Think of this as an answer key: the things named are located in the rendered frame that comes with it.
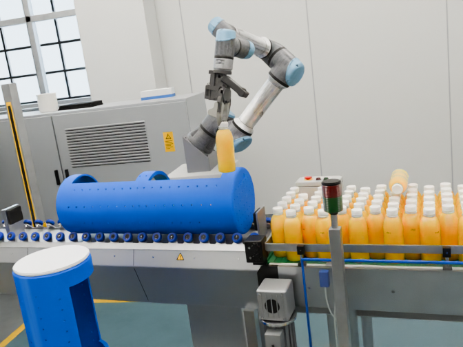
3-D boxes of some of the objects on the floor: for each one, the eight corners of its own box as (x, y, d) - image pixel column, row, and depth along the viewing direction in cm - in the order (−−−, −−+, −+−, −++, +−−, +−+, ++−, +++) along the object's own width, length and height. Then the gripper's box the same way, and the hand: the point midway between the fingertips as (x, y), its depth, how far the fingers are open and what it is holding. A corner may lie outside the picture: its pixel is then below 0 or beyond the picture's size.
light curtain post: (66, 352, 329) (7, 83, 292) (74, 353, 327) (16, 82, 290) (60, 358, 323) (-1, 84, 287) (67, 359, 321) (8, 83, 285)
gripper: (217, 71, 207) (212, 124, 210) (204, 68, 197) (199, 124, 199) (236, 72, 204) (231, 127, 207) (224, 69, 193) (220, 127, 196)
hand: (222, 122), depth 202 cm, fingers closed on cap, 4 cm apart
